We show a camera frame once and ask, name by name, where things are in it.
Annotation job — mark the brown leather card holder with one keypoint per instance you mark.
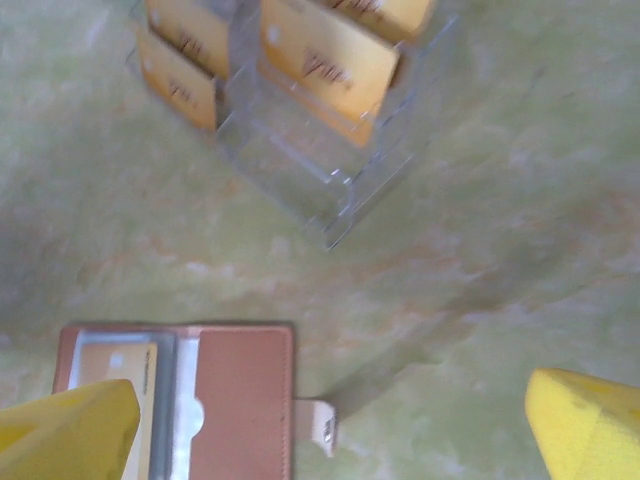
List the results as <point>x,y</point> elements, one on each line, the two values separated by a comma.
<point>240,400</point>

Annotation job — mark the gold credit card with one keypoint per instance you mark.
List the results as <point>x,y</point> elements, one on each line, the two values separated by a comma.
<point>325,65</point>
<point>175,85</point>
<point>390,15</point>
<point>115,362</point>
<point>195,35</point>

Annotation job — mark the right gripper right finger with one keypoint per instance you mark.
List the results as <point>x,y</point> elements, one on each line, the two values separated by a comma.
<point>590,430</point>

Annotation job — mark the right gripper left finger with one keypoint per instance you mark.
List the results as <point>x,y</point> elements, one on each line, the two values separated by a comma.
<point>65,435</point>

